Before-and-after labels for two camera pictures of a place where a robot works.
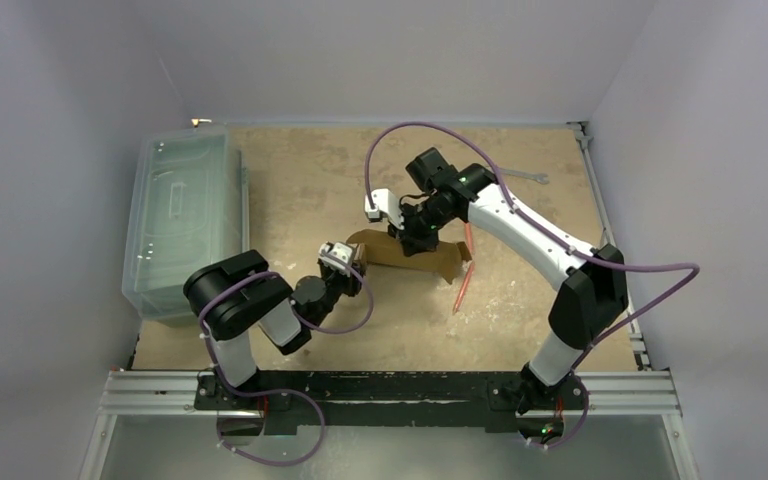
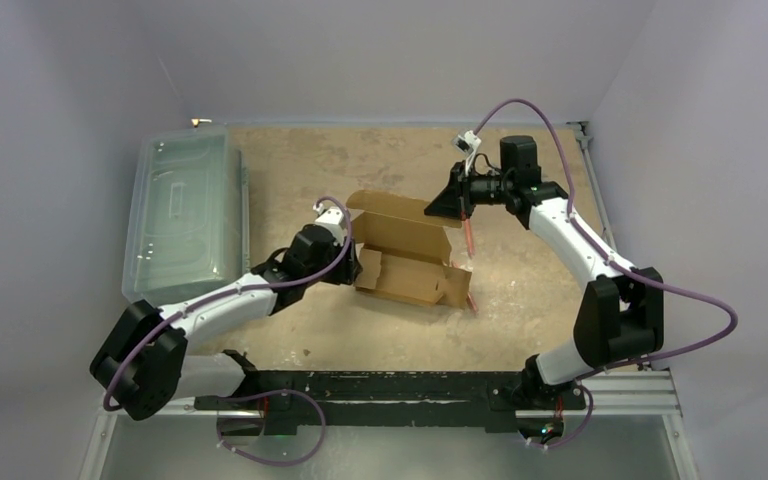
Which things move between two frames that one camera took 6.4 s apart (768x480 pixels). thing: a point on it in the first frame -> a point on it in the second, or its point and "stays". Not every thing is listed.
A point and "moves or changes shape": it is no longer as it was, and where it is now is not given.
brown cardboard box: [385, 250] moves or changes shape
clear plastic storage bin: [189, 209] stays
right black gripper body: [417, 238] -> [459, 192]
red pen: [469, 236] stays
